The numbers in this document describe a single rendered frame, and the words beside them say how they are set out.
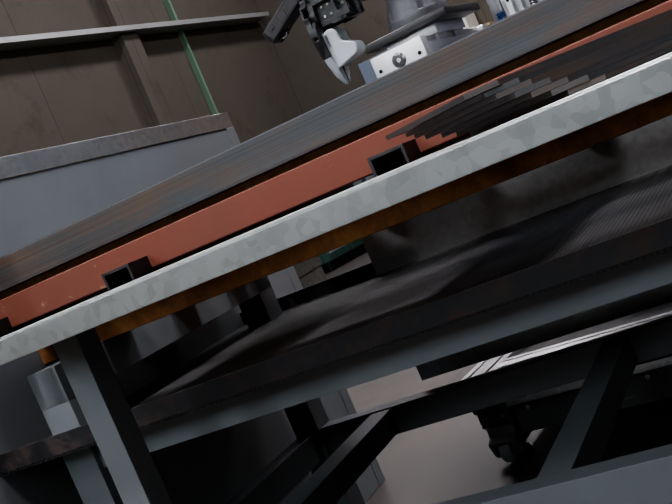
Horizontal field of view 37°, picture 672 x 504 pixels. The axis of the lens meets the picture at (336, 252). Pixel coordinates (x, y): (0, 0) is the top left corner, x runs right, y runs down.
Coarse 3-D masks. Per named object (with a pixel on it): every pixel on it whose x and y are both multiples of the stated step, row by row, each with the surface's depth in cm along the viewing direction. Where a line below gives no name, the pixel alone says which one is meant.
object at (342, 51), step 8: (328, 32) 166; (336, 32) 166; (328, 40) 167; (336, 40) 166; (344, 40) 166; (328, 48) 166; (336, 48) 166; (344, 48) 166; (352, 48) 165; (336, 56) 167; (344, 56) 166; (352, 56) 166; (328, 64) 167; (336, 64) 167; (344, 64) 167; (336, 72) 167; (344, 72) 169; (344, 80) 168
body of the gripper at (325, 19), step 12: (312, 0) 165; (324, 0) 165; (336, 0) 164; (348, 0) 167; (360, 0) 169; (300, 12) 166; (312, 12) 165; (324, 12) 166; (336, 12) 164; (348, 12) 163; (360, 12) 168; (324, 24) 166; (336, 24) 170
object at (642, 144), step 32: (640, 128) 193; (576, 160) 199; (608, 160) 196; (640, 160) 194; (480, 192) 208; (512, 192) 205; (544, 192) 203; (576, 192) 200; (416, 224) 214; (448, 224) 212; (480, 224) 209; (512, 224) 206; (384, 256) 219; (416, 256) 216; (576, 320) 206; (608, 320) 203; (480, 352) 215
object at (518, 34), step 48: (576, 0) 117; (624, 0) 115; (480, 48) 122; (528, 48) 120; (384, 96) 128; (432, 96) 128; (240, 144) 138; (288, 144) 135; (144, 192) 145; (192, 192) 142; (48, 240) 154; (96, 240) 150; (0, 288) 159
